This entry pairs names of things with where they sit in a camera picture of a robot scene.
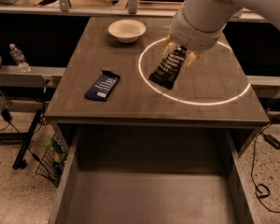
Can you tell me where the open grey top drawer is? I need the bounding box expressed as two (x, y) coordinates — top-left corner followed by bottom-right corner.
(49, 125), (260, 224)

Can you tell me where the metal railing frame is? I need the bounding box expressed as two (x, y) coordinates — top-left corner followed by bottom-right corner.
(0, 0), (280, 21)

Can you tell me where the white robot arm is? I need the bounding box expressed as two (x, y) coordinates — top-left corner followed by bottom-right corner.
(162, 0), (280, 65)

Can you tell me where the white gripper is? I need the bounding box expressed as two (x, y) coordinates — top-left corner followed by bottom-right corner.
(161, 8), (225, 67)

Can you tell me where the grey side bench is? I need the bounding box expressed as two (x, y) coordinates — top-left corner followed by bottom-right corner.
(0, 65), (65, 88)

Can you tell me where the grey counter cabinet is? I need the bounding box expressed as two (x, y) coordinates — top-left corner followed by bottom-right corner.
(44, 16), (271, 157)

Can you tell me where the black bench leg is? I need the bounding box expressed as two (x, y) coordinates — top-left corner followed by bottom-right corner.
(12, 110), (42, 170)

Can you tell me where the clear plastic water bottle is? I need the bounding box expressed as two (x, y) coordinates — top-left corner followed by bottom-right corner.
(9, 43), (31, 73)

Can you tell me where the black rxbar chocolate bar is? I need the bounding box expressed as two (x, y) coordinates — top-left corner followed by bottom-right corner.
(148, 47), (187, 90)

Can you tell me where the black wire basket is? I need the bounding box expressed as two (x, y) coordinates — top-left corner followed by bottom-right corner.
(35, 134), (67, 187)

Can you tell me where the blue rxbar snack bar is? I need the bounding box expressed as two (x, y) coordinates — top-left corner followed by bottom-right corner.
(85, 70), (120, 102)

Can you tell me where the black floor cable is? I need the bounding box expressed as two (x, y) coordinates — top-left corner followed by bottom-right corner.
(249, 133), (280, 214)

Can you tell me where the black power adapter with cable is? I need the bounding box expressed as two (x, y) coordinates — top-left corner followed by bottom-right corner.
(261, 133), (280, 149)

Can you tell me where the white ceramic bowl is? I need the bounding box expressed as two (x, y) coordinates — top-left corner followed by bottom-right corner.
(108, 20), (147, 43)

